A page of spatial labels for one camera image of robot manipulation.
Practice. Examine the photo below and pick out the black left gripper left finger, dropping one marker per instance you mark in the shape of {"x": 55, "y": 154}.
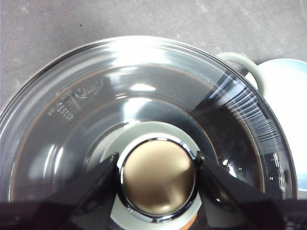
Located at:
{"x": 60, "y": 213}

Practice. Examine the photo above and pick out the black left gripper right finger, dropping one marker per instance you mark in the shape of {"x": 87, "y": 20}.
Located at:
{"x": 239, "y": 206}

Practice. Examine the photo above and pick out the blue round plate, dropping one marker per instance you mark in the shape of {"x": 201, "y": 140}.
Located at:
{"x": 285, "y": 100}

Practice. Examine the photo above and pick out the glass lid with green knob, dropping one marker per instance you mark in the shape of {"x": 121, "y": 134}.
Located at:
{"x": 144, "y": 79}

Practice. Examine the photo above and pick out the pale green electric steamer pot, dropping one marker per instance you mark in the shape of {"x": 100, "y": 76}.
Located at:
{"x": 260, "y": 74}

